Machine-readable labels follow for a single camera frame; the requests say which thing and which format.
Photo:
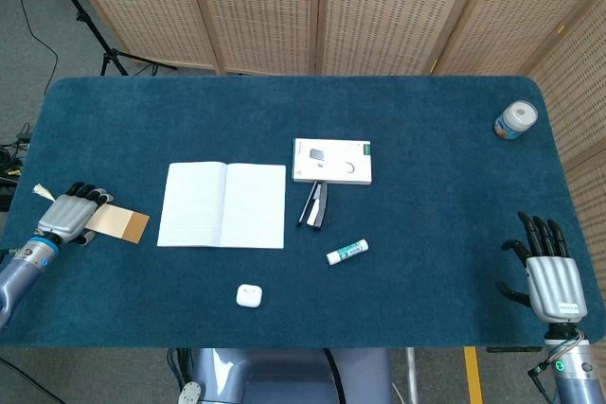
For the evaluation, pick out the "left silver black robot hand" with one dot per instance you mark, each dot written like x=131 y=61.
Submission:
x=66 y=217

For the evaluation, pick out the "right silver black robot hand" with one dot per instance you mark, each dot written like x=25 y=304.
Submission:
x=556 y=286

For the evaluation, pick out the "brown cardboard bookmark with tassel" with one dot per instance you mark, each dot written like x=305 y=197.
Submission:
x=128 y=225

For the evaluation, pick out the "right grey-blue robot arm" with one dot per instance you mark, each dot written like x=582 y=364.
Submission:
x=575 y=375

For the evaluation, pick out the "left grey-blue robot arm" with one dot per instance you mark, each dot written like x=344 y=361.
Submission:
x=19 y=271

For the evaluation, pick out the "dark blue table mat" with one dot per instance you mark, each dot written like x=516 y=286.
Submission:
x=402 y=257

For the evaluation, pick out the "open white lined notebook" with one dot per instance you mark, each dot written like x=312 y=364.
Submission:
x=222 y=205

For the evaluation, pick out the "silver metal table leg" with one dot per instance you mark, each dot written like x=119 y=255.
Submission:
x=412 y=375

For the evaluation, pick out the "white-lidded plastic jar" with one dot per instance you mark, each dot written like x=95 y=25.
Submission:
x=515 y=120

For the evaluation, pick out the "black tripod stand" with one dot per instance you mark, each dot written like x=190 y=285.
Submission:
x=90 y=28

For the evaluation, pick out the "white earbuds case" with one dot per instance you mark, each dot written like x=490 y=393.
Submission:
x=248 y=295

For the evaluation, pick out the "white green glue stick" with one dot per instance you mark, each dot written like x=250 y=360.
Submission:
x=346 y=252

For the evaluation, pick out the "round metal mounting plate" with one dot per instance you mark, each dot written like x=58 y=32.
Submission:
x=190 y=393

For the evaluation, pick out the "black silver stapler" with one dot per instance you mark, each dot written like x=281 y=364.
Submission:
x=321 y=207

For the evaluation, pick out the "white flat product box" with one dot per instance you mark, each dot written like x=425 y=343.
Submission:
x=331 y=163

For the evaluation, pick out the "grey-blue robot torso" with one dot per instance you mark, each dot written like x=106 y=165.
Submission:
x=284 y=375

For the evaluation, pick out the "wooden rattan folding screen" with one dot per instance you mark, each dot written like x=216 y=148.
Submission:
x=265 y=11

